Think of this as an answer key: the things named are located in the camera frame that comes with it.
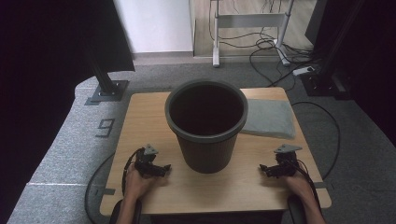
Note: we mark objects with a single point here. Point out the black metal stand with base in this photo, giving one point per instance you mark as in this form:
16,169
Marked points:
107,88

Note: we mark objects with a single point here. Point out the black chair armrest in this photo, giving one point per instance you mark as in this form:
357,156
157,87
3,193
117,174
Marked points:
137,213
295,210

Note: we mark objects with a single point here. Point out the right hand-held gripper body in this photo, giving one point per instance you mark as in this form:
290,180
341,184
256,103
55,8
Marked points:
285,165

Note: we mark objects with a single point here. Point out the grey plastic garbage bag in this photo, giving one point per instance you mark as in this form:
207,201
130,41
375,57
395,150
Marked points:
269,119

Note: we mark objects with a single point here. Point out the person's right hand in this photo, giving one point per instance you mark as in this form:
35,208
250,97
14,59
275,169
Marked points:
299,185

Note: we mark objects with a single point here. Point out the person's left hand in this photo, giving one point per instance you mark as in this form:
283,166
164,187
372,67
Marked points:
140,185

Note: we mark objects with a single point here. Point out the white desk frame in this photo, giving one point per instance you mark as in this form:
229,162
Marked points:
249,20

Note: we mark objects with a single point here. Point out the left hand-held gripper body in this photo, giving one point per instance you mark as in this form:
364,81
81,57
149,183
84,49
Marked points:
144,163

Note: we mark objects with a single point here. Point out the dark curtain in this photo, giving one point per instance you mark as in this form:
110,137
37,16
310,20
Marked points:
46,46

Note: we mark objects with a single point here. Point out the dark plastic trash bin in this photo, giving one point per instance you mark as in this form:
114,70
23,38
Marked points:
207,155

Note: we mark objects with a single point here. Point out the white power strip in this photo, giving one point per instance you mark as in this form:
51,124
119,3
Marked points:
303,71

